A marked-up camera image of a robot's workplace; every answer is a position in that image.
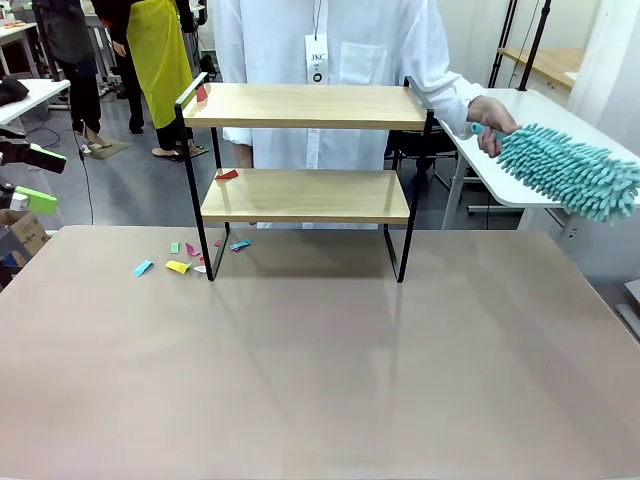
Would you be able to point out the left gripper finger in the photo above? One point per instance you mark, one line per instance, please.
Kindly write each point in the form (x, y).
(40, 202)
(35, 155)

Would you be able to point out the cyan paper scrap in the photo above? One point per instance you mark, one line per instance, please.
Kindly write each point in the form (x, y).
(144, 268)

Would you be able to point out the yellow paper scrap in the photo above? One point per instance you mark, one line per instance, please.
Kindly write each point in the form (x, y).
(177, 267)

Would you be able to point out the wide red paper scrap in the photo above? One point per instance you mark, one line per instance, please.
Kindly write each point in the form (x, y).
(227, 175)

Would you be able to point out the blue paper scrap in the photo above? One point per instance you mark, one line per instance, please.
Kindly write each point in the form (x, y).
(242, 244)

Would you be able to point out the teal chenille duster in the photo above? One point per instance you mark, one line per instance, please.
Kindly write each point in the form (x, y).
(565, 170)

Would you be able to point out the person's left forearm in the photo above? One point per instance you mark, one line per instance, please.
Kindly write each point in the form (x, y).
(457, 92)

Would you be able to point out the person's right forearm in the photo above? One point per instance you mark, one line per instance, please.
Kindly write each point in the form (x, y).
(237, 137)

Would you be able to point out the two-tier wood and metal shelf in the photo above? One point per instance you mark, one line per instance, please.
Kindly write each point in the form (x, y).
(305, 200)

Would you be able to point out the person's right hand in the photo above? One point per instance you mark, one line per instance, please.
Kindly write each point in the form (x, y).
(243, 156)

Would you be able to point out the person's left hand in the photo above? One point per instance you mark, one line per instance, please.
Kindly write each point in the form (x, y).
(492, 117)

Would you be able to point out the cardboard box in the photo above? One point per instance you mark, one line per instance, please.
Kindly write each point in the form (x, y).
(27, 235)

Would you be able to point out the white desk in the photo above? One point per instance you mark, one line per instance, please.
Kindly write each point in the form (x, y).
(35, 97)

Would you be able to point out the black bag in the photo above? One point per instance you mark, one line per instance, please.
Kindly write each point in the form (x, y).
(14, 91)

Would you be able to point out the grey floor mat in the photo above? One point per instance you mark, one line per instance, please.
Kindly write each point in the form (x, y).
(110, 149)

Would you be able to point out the person in dark clothes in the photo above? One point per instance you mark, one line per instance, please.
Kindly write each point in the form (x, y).
(75, 45)

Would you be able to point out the white background workbench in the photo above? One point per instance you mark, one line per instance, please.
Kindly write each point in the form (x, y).
(15, 35)

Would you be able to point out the person in yellow apron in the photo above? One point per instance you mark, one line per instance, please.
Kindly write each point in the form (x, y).
(160, 65)

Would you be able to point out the black background equipment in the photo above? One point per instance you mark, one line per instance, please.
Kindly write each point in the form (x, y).
(209, 67)

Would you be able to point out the person in white coat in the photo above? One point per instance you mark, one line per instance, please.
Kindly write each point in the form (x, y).
(280, 50)

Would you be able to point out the white name badge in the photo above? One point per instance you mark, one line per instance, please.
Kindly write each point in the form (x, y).
(316, 59)

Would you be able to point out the black office chair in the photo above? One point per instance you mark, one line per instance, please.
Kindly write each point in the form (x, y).
(420, 145)

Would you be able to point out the black tripod stand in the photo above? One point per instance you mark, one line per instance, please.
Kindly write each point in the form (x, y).
(502, 45)

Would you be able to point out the white side table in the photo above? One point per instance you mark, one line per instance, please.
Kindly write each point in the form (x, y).
(530, 107)

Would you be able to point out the black pole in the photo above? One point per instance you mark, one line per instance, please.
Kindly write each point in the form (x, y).
(535, 45)

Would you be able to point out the wooden workbench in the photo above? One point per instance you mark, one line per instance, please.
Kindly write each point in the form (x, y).
(550, 62)

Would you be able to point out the grey metal rail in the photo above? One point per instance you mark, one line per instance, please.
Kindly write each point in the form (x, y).
(631, 315)

